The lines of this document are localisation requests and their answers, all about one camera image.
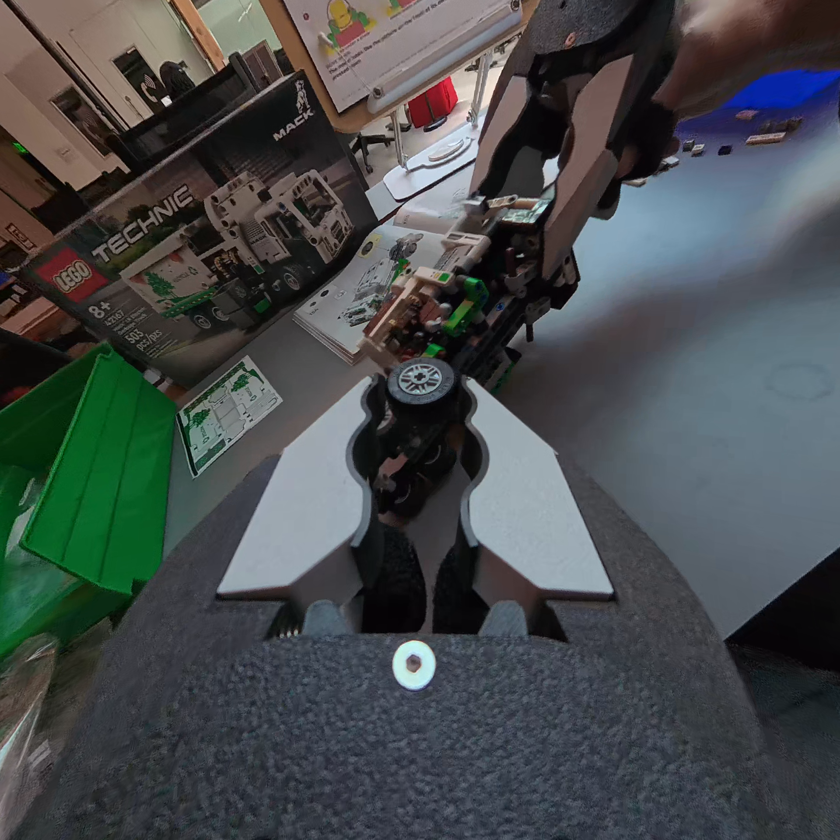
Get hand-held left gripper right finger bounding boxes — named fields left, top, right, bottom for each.
left=458, top=377, right=616, bottom=637

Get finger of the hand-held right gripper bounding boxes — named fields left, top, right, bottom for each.
left=467, top=62, right=565, bottom=201
left=539, top=54, right=636, bottom=277

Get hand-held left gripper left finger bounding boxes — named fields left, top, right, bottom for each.
left=215, top=375, right=389, bottom=636

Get lego truck model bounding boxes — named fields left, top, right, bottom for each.
left=357, top=193, right=581, bottom=519

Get small black lego wheel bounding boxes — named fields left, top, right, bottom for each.
left=384, top=357, right=460, bottom=427

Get scattered small lego pieces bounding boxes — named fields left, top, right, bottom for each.
left=666, top=110, right=805, bottom=170

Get toy truck set box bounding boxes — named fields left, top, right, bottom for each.
left=20, top=69, right=378, bottom=388

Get person's right hand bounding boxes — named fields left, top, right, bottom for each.
left=656, top=0, right=840, bottom=109

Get red object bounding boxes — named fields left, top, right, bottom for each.
left=407, top=77, right=459, bottom=129

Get white stand base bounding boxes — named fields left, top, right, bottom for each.
left=382, top=128, right=487, bottom=201

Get green and white sticker sheet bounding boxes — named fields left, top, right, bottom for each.
left=176, top=354, right=284, bottom=479

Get illustrated poster board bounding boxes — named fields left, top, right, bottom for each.
left=259, top=0, right=539, bottom=132

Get blue sheet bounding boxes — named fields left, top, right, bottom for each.
left=676, top=69, right=840, bottom=126

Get green plastic bin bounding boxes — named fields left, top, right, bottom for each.
left=0, top=341, right=178, bottom=657

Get instruction booklet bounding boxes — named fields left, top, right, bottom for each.
left=292, top=210, right=500, bottom=365

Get clear plastic bag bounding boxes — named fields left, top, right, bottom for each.
left=0, top=630, right=67, bottom=840

